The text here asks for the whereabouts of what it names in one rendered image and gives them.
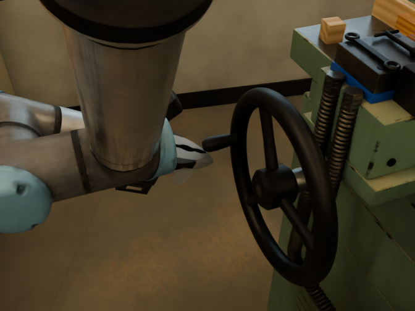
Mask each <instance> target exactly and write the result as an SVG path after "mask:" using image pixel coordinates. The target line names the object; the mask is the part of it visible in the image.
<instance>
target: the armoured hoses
mask: <svg viewBox="0 0 415 311"><path fill-rule="evenodd" d="M345 76H346V75H345V74H343V73H341V72H339V71H328V72H327V73H326V75H325V80H324V85H323V89H322V95H321V99H320V100H321V103H320V104H319V106H320V107H319V111H318V112H317V119H316V123H315V127H314V131H313V135H314V137H315V139H316V141H317V143H318V145H319V147H320V149H321V152H322V155H323V156H324V159H325V155H326V152H327V150H326V149H327V148H328V147H327V145H328V144H329V143H328V141H329V137H330V134H331V129H332V125H333V124H332V122H333V118H334V114H335V110H336V106H337V102H338V99H337V98H338V97H339V95H340V90H341V87H342V85H343V83H344V80H345ZM363 96H364V91H363V89H360V88H357V87H355V86H350V87H346V88H344V93H343V97H342V102H341V103H340V104H341V106H340V111H339V112H338V114H339V116H337V118H338V120H337V124H336V125H335V127H336V129H334V131H335V133H334V134H333V138H332V140H333V141H332V145H331V146H330V153H329V157H328V161H327V168H328V171H329V175H330V179H331V181H332V186H333V191H334V195H335V200H336V199H337V198H336V197H337V193H338V190H339V186H340V182H341V179H342V175H343V171H344V167H345V164H346V159H347V155H348V153H347V152H348V151H349V150H348V149H349V148H350V144H351V142H350V141H351V136H352V135H353V134H352V132H353V128H354V124H355V123H356V122H355V119H356V115H357V114H358V110H359V105H360V104H361V103H362V99H363ZM296 210H297V211H298V213H299V215H300V216H301V218H302V219H303V221H304V223H305V225H306V226H307V227H308V222H309V217H310V214H311V211H312V206H311V200H310V197H309V191H308V190H307V191H303V192H301V193H300V195H299V196H298V202H297V206H296ZM302 246H303V242H302V240H301V239H300V237H299V236H298V234H297V232H296V230H295V229H294V227H293V226H292V228H291V233H290V238H289V242H288V246H287V256H288V258H289V259H290V260H292V261H293V262H294V263H296V264H298V265H301V266H305V265H307V264H308V262H309V260H310V258H311V256H310V254H309V252H308V250H306V255H305V258H304V260H302V259H303V258H301V256H302V255H301V250H302ZM304 288H305V289H306V291H307V292H308V293H309V296H311V299H313V302H314V303H315V305H316V306H317V308H318V309H319V310H320V311H337V310H336V308H335V307H334V306H333V304H331V301H330V300H329V297H327V296H326V293H324V290H322V289H321V287H320V286H319V284H317V285H314V286H310V287H304Z"/></svg>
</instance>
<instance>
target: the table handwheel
mask: <svg viewBox="0 0 415 311"><path fill-rule="evenodd" d="M256 108H259V114H260V119H261V128H262V136H263V142H264V154H265V161H266V168H262V169H260V170H256V171H255V173H254V175H253V178H252V183H251V178H250V174H249V167H248V158H247V149H246V137H247V130H248V123H249V119H250V117H251V114H252V113H253V111H254V110H255V109H256ZM272 116H273V117H274V118H275V119H276V121H278V123H279V124H280V126H281V127H282V129H283V130H284V132H285V134H286V135H287V137H288V139H289V140H290V142H291V145H292V146H293V148H294V150H295V153H296V155H297V158H298V160H299V162H300V165H301V167H298V168H294V169H290V168H289V167H287V166H286V165H285V164H278V160H277V153H276V148H275V140H274V129H273V123H272ZM232 133H236V134H237V136H238V143H236V144H233V145H231V146H230V155H231V161H232V170H233V176H234V180H235V185H236V188H237V193H238V197H239V200H240V203H241V206H242V209H243V212H244V215H245V217H246V221H247V222H248V225H249V228H250V230H251V232H252V234H253V236H254V238H255V240H256V242H257V244H258V246H259V248H260V249H261V251H262V253H263V254H264V256H265V257H266V259H267V260H268V261H269V263H270V264H271V265H272V266H273V268H274V269H275V270H276V271H277V272H278V273H279V274H280V275H281V276H282V277H284V278H285V279H286V280H287V281H289V282H291V283H293V284H295V285H298V286H303V287H310V286H314V285H317V284H319V283H320V282H321V281H322V280H324V279H325V278H326V276H327V275H328V274H329V272H330V270H331V268H332V266H333V263H334V261H335V256H336V253H337V246H338V214H337V205H336V200H335V195H334V191H333V186H332V181H331V179H330V175H329V171H328V168H327V161H328V160H325V159H324V156H323V155H322V152H321V149H320V147H319V145H318V143H317V141H316V139H315V137H314V135H313V133H312V131H311V129H310V127H309V126H308V124H307V123H306V121H305V119H304V118H303V117H302V115H301V114H300V113H299V112H298V110H297V109H296V108H295V106H294V105H293V104H292V103H291V102H290V101H289V100H288V99H287V98H285V97H284V96H282V95H281V94H280V93H278V92H276V91H274V90H272V89H269V88H253V89H251V90H249V91H247V92H246V93H245V94H244V95H242V97H241V98H240V99H239V101H238V102H237V104H236V106H235V109H234V111H233V115H232V121H231V126H230V134H232ZM307 190H308V191H309V197H310V200H311V206H312V214H313V221H314V236H313V235H312V233H311V232H310V230H309V229H308V227H307V226H306V225H305V223H304V221H303V219H302V218H301V216H300V215H299V213H298V211H297V210H296V208H295V206H294V205H293V203H294V202H295V201H296V198H297V195H298V193H301V192H303V191H307ZM258 204H259V205H260V206H261V207H263V208H264V209H266V210H272V209H276V208H278V207H280V208H281V209H282V211H283V212H284V214H285V215H286V217H287V218H288V220H289V221H290V223H291V224H292V226H293V227H294V229H295V230H296V232H297V234H298V236H299V237H300V239H301V240H302V242H303V244H304V246H305V247H306V249H307V250H308V252H309V254H310V256H311V258H310V260H309V262H308V264H307V265H305V266H301V265H298V264H296V263H294V262H293V261H292V260H290V259H289V258H288V257H287V256H286V255H285V253H284V252H283V251H282V250H281V248H280V247H279V245H278V244H277V243H276V241H275V239H274V238H273V236H272V235H271V233H270V231H269V229H268V227H267V225H266V223H265V221H264V219H263V216H262V214H261V211H260V209H259V206H258Z"/></svg>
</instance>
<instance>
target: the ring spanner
mask: <svg viewBox="0 0 415 311"><path fill-rule="evenodd" d="M350 36H354V37H350ZM345 39H347V40H348V41H353V42H355V43H356V44H357V45H359V46H360V47H362V48H363V49H364V50H365V51H367V52H368V53H369V54H371V55H372V56H374V57H375V58H376V59H378V60H379V61H381V63H383V64H384V68H385V69H387V70H389V71H398V70H400V69H401V65H400V63H398V62H395V61H392V60H389V59H387V58H386V57H385V56H383V55H382V54H381V53H379V52H378V51H376V50H375V49H374V48H372V47H370V46H369V45H368V44H366V43H365V42H364V41H363V40H361V39H360V35H359V34H357V33H353V32H348V33H346V34H345ZM389 65H394V66H396V67H391V66H389Z"/></svg>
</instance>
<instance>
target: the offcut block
mask: <svg viewBox="0 0 415 311"><path fill-rule="evenodd" d="M345 28H346V23H345V22H344V21H343V20H341V19H340V18H339V17H330V18H324V19H322V21H321V27H320V32H319V38H320V39H321V40H322V41H323V42H324V43H325V44H333V43H341V42H342V41H343V36H344V33H345Z"/></svg>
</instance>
